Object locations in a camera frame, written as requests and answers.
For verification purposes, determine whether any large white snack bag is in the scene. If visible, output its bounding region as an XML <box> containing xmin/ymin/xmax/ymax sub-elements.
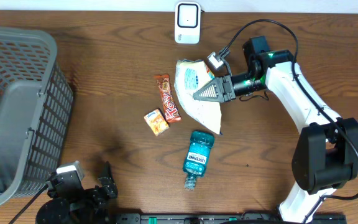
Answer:
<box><xmin>174</xmin><ymin>60</ymin><xmax>222</xmax><ymax>135</ymax></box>

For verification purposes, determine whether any red chocolate bar wrapper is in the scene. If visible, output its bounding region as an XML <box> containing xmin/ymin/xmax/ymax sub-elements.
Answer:
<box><xmin>154</xmin><ymin>74</ymin><xmax>181</xmax><ymax>123</ymax></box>

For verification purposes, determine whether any small orange box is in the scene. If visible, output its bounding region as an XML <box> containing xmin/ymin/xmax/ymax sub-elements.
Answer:
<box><xmin>144</xmin><ymin>109</ymin><xmax>170</xmax><ymax>136</ymax></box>

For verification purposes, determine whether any teal mouthwash bottle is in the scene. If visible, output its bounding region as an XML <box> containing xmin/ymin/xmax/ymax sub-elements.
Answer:
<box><xmin>182</xmin><ymin>131</ymin><xmax>214</xmax><ymax>190</ymax></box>

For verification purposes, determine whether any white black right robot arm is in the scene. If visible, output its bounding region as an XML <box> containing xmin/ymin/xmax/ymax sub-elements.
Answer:
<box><xmin>193</xmin><ymin>36</ymin><xmax>358</xmax><ymax>223</ymax></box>

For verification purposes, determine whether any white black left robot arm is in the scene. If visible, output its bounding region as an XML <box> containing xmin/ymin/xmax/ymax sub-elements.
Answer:
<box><xmin>35</xmin><ymin>161</ymin><xmax>118</xmax><ymax>223</ymax></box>

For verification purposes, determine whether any white barcode scanner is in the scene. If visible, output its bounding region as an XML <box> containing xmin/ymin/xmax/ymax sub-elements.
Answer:
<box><xmin>174</xmin><ymin>1</ymin><xmax>201</xmax><ymax>44</ymax></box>

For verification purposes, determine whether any grey plastic mesh basket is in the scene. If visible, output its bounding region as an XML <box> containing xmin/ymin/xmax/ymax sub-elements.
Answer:
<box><xmin>0</xmin><ymin>27</ymin><xmax>74</xmax><ymax>205</ymax></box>

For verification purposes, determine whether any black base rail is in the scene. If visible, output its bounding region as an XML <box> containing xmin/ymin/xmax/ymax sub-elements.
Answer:
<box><xmin>115</xmin><ymin>212</ymin><xmax>348</xmax><ymax>224</ymax></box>

